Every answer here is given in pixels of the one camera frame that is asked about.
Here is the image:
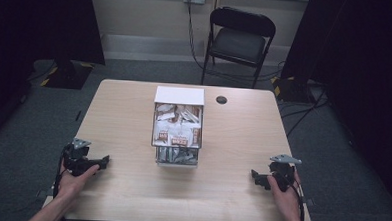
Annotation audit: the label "clear drawer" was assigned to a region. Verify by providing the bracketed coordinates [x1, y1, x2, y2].
[155, 146, 200, 169]

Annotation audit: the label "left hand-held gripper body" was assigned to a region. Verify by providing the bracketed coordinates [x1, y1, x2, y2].
[61, 137, 95, 178]

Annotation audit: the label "person's right hand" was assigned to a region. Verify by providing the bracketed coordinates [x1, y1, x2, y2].
[264, 169, 305, 221]

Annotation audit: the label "clear box of snack packets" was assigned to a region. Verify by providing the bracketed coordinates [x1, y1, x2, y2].
[150, 85, 206, 169]

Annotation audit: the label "right hand-held gripper cable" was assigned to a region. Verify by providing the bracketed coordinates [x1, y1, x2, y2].
[288, 176, 308, 221]

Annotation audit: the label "hand-held gripper cable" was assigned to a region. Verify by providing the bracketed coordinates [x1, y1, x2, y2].
[288, 176, 308, 221]
[51, 150, 68, 200]

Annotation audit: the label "black curtain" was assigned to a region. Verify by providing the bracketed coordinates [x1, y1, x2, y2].
[0, 0, 109, 154]
[274, 0, 392, 213]

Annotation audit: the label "person's left hand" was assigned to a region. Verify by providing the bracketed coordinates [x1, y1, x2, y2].
[56, 163, 101, 204]

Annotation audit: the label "black floor cables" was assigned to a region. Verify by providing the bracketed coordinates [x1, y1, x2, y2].
[276, 83, 333, 140]

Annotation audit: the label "black stand base yellow stripes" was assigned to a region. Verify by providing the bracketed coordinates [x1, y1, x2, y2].
[39, 59, 96, 91]
[268, 75, 320, 105]

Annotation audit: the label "pile of silver packets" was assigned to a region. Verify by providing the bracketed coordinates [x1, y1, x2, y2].
[157, 146, 198, 166]

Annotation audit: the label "black folding chair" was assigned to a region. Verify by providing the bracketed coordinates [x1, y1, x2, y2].
[200, 5, 279, 91]

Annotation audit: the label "pile of white brown packets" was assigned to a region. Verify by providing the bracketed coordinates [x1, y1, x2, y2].
[152, 103, 203, 148]

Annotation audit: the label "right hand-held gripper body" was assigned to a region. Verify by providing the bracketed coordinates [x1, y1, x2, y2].
[267, 153, 303, 193]

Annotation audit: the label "left hand-held gripper cable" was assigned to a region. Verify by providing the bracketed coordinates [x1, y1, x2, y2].
[51, 150, 68, 200]

